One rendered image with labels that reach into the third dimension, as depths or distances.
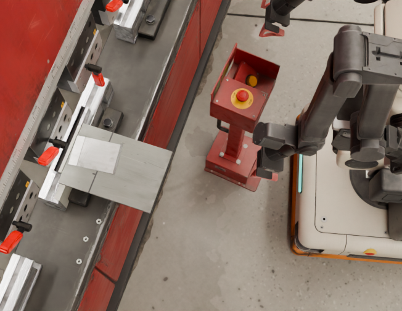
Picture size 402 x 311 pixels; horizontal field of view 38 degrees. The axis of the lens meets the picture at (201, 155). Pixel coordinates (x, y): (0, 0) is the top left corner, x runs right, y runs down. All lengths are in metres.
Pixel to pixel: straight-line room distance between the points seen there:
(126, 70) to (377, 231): 1.16
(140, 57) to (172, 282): 1.06
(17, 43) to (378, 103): 0.68
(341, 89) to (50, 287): 1.00
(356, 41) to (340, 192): 1.38
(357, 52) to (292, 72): 1.81
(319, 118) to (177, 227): 1.42
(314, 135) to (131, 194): 0.53
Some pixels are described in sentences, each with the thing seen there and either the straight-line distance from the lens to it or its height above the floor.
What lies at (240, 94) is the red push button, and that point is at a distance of 1.87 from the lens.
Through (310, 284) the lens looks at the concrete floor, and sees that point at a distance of 2.57.
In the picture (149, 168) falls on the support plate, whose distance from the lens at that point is 1.59.
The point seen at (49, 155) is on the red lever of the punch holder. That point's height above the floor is 1.31.
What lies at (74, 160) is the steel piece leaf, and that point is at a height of 1.00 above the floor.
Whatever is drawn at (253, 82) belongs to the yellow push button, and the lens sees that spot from 1.99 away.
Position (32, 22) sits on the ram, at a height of 1.57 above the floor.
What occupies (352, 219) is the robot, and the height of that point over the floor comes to 0.28.
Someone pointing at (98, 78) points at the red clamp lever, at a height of 1.21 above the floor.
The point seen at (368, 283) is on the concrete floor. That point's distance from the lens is 2.62.
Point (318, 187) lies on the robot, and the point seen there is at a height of 0.28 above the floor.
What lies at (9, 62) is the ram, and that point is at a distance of 1.10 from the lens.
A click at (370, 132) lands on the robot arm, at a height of 1.32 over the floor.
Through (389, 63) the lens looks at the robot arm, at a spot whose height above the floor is 1.61.
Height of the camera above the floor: 2.51
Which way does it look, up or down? 72 degrees down
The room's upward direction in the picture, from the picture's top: 1 degrees clockwise
